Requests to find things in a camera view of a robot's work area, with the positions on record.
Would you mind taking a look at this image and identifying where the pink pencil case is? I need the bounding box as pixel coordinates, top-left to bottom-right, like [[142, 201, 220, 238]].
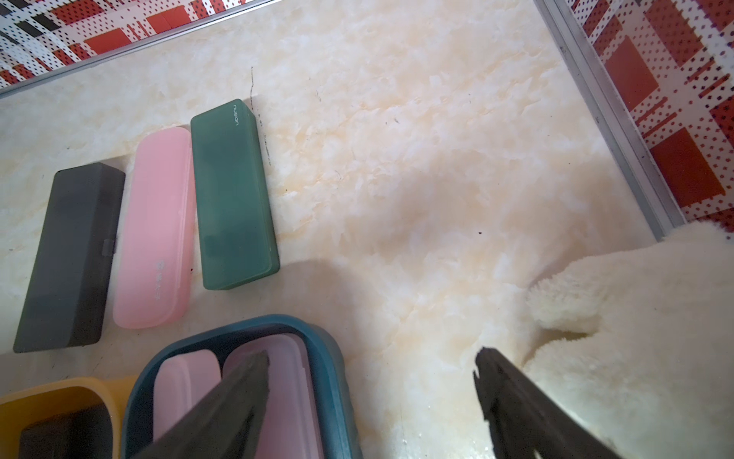
[[153, 349, 222, 441], [113, 127, 196, 329], [223, 334, 324, 458]]

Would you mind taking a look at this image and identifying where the white plush seal toy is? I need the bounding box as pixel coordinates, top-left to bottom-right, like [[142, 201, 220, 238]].
[[524, 222, 733, 458]]

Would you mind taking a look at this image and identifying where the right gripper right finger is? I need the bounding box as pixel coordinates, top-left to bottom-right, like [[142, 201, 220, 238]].
[[473, 348, 617, 459]]

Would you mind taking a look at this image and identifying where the green pencil case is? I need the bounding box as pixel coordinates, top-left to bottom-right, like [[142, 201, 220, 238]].
[[190, 99, 280, 291]]

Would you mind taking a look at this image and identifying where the yellow storage tray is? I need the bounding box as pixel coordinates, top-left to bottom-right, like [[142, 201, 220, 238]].
[[1, 376, 137, 458]]

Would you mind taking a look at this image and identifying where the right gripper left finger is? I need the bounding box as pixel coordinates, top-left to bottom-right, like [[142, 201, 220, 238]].
[[135, 351, 270, 458]]

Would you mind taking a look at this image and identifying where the black pencil case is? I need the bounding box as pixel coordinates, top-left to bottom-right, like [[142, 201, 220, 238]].
[[18, 404, 113, 458], [13, 163, 125, 354]]

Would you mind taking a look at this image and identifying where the teal storage tray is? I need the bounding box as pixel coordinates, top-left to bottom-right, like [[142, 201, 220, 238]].
[[120, 315, 363, 458]]

